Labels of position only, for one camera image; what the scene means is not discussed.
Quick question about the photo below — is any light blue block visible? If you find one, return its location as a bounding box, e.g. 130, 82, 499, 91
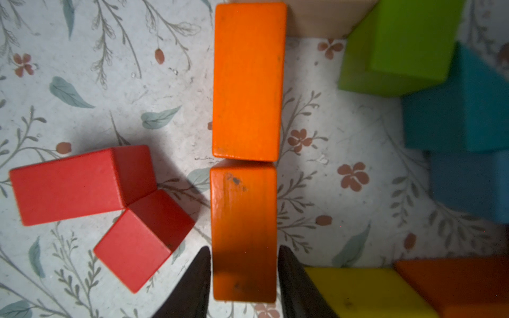
430, 150, 508, 224

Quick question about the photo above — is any teal triangle block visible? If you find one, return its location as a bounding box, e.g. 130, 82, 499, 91
401, 43, 508, 152

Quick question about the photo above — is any red long block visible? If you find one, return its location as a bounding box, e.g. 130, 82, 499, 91
9, 145, 157, 226

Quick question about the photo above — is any orange block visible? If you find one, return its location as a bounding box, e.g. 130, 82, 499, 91
212, 2, 287, 162
394, 256, 508, 317

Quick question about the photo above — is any orange block low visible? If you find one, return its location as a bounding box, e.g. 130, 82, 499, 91
209, 160, 277, 303

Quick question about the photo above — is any beige wooden block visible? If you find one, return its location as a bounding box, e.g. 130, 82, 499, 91
285, 0, 378, 39

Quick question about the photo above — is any green block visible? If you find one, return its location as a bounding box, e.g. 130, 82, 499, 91
338, 0, 465, 98

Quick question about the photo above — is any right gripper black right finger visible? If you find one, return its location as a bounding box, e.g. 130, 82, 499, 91
278, 245, 338, 318

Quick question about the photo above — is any red small block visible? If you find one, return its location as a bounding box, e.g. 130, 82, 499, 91
94, 189, 195, 293

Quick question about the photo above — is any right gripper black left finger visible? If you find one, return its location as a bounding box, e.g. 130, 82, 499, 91
153, 246, 211, 318

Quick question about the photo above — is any yellow block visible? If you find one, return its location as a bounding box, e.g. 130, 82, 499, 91
306, 267, 439, 318

